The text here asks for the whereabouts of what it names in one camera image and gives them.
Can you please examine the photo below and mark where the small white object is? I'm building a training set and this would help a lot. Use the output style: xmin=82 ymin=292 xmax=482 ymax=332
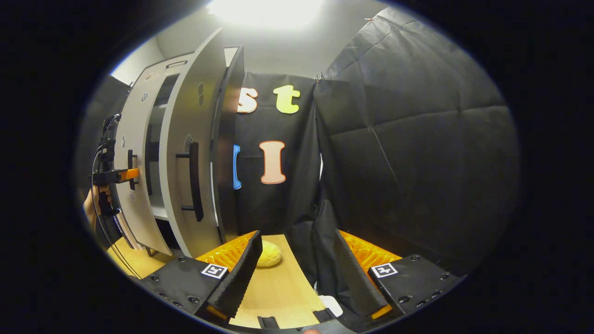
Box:
xmin=319 ymin=295 xmax=344 ymax=318

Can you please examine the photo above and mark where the white book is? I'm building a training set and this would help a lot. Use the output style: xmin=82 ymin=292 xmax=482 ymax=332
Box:
xmin=115 ymin=211 xmax=145 ymax=251

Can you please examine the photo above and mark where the black door handle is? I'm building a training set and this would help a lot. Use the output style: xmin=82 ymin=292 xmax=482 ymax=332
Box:
xmin=175 ymin=141 xmax=205 ymax=222
xmin=127 ymin=149 xmax=139 ymax=191

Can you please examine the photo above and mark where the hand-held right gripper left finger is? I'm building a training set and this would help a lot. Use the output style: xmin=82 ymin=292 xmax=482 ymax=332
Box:
xmin=139 ymin=230 xmax=263 ymax=325

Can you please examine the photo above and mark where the grey shoe cabinet door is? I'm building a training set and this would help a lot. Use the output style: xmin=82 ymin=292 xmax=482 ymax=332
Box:
xmin=114 ymin=65 xmax=172 ymax=257
xmin=159 ymin=28 xmax=229 ymax=258

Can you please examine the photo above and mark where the ceiling light panel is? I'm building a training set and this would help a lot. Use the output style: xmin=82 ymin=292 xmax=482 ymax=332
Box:
xmin=207 ymin=0 xmax=325 ymax=29

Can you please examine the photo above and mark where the grey cabinet drawer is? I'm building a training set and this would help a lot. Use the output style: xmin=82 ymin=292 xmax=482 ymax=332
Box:
xmin=131 ymin=52 xmax=195 ymax=86

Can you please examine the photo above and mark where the yellow plush ball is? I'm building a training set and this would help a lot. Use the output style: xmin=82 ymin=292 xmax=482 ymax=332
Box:
xmin=257 ymin=240 xmax=283 ymax=268

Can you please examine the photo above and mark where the black backdrop cloth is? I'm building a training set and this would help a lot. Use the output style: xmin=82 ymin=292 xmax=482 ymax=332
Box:
xmin=74 ymin=7 xmax=520 ymax=297

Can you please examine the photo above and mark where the black cable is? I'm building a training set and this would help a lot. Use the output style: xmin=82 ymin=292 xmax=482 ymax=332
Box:
xmin=90 ymin=144 xmax=141 ymax=279

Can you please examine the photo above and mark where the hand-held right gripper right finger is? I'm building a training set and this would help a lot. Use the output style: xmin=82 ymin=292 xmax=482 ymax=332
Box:
xmin=333 ymin=229 xmax=465 ymax=321

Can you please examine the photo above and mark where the grey double-door shoe cabinet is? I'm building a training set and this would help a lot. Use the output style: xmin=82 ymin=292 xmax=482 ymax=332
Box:
xmin=111 ymin=28 xmax=245 ymax=258

